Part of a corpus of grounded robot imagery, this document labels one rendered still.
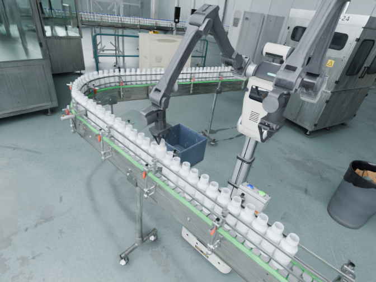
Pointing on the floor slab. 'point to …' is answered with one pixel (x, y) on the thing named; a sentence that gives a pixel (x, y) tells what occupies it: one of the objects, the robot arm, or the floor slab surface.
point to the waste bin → (354, 197)
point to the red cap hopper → (95, 28)
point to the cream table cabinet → (158, 50)
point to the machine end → (336, 71)
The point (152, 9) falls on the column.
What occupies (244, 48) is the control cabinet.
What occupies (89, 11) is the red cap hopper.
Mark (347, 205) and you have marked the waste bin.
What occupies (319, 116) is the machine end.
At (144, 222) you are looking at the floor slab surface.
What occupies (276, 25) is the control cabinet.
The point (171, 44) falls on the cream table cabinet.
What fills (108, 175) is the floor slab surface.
